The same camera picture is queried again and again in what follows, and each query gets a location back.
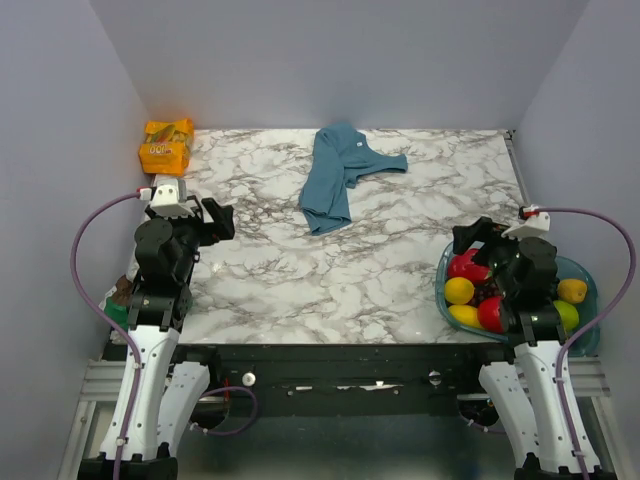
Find brown green snack bag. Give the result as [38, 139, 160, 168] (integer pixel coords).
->
[102, 275, 133, 332]

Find teal glass fruit bowl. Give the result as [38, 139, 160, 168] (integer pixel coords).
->
[435, 244, 599, 343]

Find purple grapes bunch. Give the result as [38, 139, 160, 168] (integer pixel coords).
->
[469, 281, 502, 307]

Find yellow lemon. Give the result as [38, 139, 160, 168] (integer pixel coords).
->
[444, 277, 475, 305]
[448, 304, 484, 330]

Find yellow lemon lower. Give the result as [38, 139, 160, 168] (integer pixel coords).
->
[448, 304, 484, 330]

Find green apple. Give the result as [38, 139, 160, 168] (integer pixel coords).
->
[553, 300, 580, 332]

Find red apple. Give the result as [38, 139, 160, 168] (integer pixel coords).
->
[477, 296, 505, 334]

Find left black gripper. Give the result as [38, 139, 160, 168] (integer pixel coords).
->
[146, 197, 235, 282]

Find blue tank top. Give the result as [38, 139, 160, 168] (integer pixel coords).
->
[299, 123, 408, 236]

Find red dragon fruit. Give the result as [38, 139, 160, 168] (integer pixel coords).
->
[447, 248, 491, 285]

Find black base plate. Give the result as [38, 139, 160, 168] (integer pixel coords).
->
[173, 343, 515, 417]

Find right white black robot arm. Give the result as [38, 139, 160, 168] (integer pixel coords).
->
[453, 206, 616, 479]

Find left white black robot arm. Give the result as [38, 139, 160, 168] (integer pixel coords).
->
[78, 196, 235, 479]

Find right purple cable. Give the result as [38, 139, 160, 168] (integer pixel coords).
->
[539, 207, 637, 480]

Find yellow lemon upper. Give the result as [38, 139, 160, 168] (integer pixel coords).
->
[444, 277, 475, 305]

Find purple cable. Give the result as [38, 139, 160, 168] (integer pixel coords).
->
[69, 190, 151, 480]
[539, 207, 637, 480]

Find aluminium frame rail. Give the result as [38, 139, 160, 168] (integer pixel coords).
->
[79, 357, 176, 401]

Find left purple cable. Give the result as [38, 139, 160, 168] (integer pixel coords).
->
[69, 190, 151, 480]

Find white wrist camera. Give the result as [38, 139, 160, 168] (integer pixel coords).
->
[147, 177, 195, 219]
[501, 205, 550, 240]

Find orange snack packet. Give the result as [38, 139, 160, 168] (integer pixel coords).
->
[138, 118, 194, 177]

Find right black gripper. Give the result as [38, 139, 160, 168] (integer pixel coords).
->
[453, 214, 536, 296]

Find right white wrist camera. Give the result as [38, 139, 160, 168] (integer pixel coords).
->
[501, 205, 550, 240]

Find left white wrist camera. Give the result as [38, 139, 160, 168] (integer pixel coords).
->
[147, 177, 195, 219]

